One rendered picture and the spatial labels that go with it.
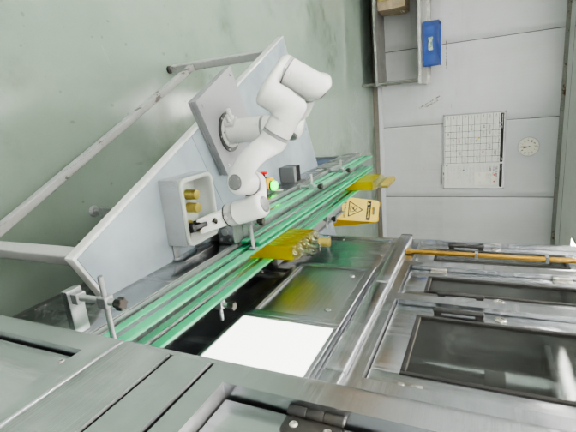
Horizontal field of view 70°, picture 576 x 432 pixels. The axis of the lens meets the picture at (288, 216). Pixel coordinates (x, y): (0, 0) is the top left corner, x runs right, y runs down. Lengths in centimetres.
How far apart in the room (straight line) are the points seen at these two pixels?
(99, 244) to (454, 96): 646
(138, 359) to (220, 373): 12
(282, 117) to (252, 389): 85
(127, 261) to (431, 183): 644
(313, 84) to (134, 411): 100
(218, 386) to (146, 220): 91
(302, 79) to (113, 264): 76
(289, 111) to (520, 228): 656
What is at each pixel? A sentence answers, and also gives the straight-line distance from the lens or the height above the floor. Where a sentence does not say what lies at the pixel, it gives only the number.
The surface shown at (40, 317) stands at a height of 21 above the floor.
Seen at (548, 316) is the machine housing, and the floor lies 188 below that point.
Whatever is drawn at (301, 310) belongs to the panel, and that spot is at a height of 116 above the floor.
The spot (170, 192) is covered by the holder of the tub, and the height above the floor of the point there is 79.
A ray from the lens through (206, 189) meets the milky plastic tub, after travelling 148.
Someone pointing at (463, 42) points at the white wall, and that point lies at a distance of 723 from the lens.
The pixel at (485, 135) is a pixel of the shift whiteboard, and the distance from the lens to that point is 720.
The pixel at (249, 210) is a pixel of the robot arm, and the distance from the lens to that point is 123.
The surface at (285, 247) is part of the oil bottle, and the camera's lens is 153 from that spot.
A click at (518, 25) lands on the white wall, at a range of 725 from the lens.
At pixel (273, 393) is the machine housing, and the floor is 150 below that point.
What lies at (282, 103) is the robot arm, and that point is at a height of 118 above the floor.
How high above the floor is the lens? 169
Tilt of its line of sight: 25 degrees down
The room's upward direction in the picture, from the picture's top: 91 degrees clockwise
